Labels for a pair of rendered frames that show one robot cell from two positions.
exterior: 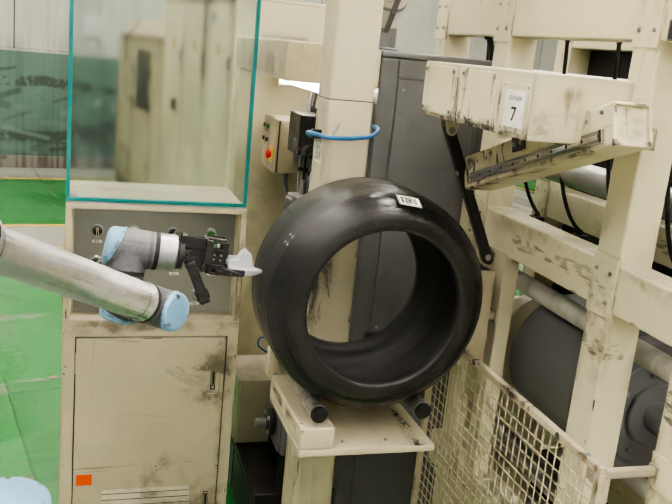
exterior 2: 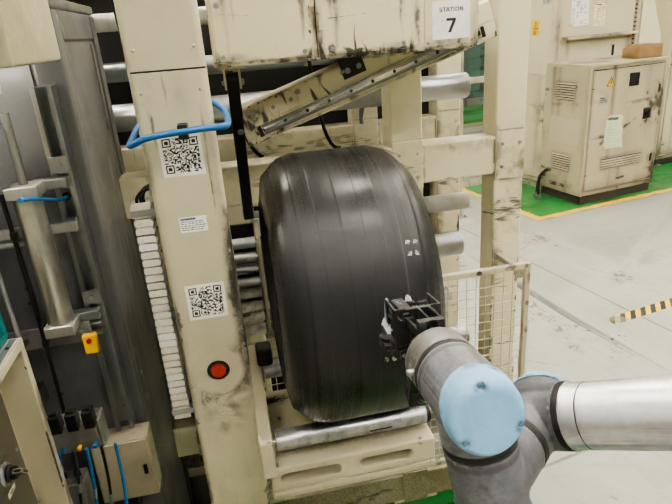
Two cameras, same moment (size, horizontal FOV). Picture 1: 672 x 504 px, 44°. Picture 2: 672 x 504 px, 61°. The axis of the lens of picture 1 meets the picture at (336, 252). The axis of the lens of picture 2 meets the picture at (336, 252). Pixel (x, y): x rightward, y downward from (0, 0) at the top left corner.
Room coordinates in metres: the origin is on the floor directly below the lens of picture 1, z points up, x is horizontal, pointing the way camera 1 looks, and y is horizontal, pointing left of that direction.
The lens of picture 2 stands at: (1.96, 1.06, 1.70)
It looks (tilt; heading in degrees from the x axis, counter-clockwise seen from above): 21 degrees down; 277
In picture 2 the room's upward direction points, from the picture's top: 4 degrees counter-clockwise
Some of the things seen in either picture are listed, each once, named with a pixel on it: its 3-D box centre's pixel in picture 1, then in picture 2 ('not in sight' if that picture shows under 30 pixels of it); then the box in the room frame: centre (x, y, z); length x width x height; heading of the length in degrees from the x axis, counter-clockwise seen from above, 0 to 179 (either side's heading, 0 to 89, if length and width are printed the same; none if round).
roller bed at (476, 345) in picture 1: (452, 308); (229, 283); (2.46, -0.38, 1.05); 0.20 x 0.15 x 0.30; 18
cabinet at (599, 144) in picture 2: not in sight; (600, 128); (0.08, -4.70, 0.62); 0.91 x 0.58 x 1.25; 28
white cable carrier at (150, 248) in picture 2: not in sight; (166, 313); (2.45, 0.07, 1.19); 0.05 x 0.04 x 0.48; 108
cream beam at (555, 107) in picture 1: (513, 99); (338, 24); (2.11, -0.40, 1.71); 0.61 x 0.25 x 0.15; 18
